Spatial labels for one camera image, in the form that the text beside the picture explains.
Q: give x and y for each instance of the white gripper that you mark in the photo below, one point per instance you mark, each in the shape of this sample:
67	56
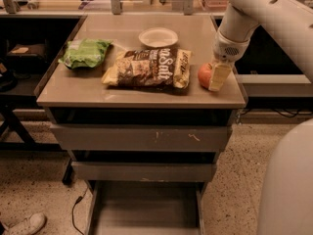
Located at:
229	51

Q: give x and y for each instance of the red apple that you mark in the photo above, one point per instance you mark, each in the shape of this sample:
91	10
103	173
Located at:
204	75

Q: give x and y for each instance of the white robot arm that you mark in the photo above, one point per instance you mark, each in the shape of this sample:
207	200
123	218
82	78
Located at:
286	203

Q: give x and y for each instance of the grey drawer cabinet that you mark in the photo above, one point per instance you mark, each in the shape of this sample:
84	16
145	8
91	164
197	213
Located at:
142	115

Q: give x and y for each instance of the grey top drawer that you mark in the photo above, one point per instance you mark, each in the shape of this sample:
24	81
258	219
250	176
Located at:
141	138

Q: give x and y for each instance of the grey middle drawer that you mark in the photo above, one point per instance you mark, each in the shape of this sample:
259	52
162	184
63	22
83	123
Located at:
144	172

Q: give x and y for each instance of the grey open bottom drawer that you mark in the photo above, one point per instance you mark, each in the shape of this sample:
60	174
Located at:
145	208

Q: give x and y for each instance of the brown sea salt chip bag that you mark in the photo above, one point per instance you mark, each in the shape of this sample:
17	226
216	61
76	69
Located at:
150	68

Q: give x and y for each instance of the white paper bowl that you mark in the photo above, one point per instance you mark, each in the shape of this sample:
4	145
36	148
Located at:
158	37

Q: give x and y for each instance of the green chip bag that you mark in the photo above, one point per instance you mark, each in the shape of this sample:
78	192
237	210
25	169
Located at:
84	53

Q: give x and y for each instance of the white sneaker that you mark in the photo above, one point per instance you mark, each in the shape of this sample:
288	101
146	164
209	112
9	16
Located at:
29	226

